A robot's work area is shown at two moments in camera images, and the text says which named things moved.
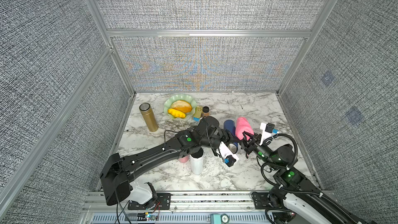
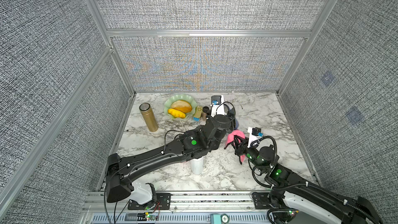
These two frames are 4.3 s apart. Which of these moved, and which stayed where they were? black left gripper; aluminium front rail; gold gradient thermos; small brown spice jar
Moved: black left gripper
Stayed: small brown spice jar; aluminium front rail; gold gradient thermos
